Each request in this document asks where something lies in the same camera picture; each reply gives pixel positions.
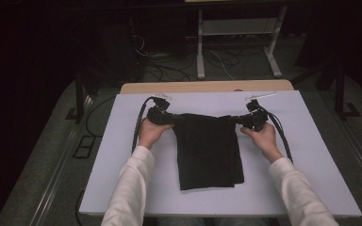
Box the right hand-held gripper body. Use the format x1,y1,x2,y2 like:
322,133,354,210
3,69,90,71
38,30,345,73
239,91,278,133

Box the black pants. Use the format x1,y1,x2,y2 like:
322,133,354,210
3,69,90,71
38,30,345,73
172,112,246,192

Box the thin black floor cable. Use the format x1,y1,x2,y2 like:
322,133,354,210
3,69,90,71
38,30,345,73
85,95,117,137

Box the right hand-held gripper black cable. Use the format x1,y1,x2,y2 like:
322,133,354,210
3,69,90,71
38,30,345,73
263,107,294,165

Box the white floor cable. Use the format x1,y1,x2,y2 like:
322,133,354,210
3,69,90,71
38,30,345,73
206,49,236,81

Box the black metal stand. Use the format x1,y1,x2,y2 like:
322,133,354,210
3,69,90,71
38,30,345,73
334,61,362,121
64,71,92,124

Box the person's right hand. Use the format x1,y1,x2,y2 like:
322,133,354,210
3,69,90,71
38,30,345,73
239,122,284,165

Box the person's left hand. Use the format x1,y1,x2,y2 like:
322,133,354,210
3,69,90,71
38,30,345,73
138,117,174,151

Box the white metal stand frame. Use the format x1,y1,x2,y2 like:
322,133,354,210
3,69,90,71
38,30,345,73
196,6,288,80

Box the black floor cable tangle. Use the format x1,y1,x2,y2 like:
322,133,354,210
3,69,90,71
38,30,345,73
131,34,200,83

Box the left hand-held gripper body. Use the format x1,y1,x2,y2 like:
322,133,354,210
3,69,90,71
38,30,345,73
146,92,174,125

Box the white board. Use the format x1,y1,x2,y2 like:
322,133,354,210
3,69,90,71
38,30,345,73
78,89,362,219

